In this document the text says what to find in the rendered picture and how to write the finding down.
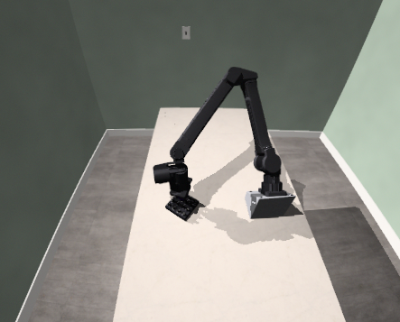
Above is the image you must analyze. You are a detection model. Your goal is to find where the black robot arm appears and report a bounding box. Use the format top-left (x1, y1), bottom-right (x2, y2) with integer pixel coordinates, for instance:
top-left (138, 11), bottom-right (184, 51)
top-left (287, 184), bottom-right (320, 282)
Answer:
top-left (153, 67), bottom-right (286, 197)

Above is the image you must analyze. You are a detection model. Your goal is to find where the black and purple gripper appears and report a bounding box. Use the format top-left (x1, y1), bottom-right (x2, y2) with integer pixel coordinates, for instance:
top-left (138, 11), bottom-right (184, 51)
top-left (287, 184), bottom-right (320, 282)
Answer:
top-left (170, 177), bottom-right (192, 201)

